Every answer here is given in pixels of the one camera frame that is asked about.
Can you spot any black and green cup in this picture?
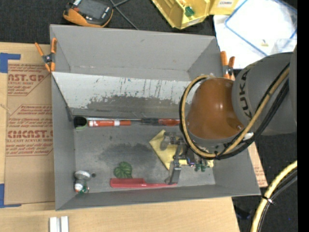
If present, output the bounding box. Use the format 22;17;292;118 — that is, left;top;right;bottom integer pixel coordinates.
73;116;88;131

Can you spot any yellow cloth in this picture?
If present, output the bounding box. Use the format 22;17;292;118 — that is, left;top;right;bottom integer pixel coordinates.
149;129;215;171

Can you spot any white orange green toy figure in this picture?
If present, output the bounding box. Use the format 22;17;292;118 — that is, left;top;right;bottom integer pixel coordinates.
73;180;90;195

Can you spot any orange and white marker pen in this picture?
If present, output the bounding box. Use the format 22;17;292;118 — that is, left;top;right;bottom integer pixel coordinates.
87;119;132;128

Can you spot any red handled screwdriver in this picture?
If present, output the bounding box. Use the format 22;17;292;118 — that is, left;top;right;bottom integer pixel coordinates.
131;117;182;127

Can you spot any silver round lid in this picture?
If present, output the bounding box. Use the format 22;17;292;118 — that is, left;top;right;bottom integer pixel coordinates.
73;170;92;181

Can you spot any brown cardboard board red print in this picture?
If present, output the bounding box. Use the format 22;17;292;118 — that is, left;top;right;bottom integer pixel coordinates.
0;42;56;209

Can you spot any green striped toy leaf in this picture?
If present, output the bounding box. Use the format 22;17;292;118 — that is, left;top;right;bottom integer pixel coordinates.
113;161;133;179

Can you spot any red comb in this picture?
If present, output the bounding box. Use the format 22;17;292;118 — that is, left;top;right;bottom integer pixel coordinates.
110;177;179;189

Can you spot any grey metal bin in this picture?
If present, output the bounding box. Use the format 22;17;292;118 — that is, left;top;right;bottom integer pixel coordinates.
49;24;262;211

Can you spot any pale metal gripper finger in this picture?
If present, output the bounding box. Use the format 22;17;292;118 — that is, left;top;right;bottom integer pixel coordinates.
165;160;183;185
160;131;184;151

